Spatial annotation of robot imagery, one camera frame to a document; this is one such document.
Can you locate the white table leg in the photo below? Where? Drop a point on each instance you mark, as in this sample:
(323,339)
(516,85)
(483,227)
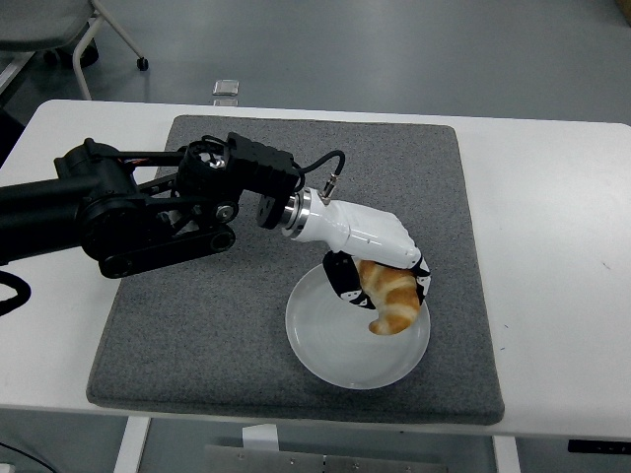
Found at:
(130,446)
(506,455)

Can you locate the grey metal plate with screws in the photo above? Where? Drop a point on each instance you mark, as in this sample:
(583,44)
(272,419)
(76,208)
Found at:
(345,463)

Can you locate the grey felt mat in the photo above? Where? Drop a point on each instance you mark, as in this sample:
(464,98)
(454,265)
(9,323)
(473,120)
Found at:
(315,148)

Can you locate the black table control panel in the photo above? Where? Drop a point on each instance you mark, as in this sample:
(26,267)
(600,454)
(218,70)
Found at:
(599,446)

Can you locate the golden croissant bread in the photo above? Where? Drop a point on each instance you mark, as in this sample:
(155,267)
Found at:
(394,300)

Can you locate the grey office chair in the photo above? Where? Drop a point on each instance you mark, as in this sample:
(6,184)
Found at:
(39,22)

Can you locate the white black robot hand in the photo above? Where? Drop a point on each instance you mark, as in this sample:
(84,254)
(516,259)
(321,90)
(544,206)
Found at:
(370,231)

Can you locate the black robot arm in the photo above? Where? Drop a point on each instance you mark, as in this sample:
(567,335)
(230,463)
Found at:
(108,212)

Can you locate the silver floor socket box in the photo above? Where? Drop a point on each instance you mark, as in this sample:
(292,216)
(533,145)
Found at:
(227,87)
(226,102)

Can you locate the round grey plate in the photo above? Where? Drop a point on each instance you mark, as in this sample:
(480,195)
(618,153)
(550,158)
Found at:
(335,345)

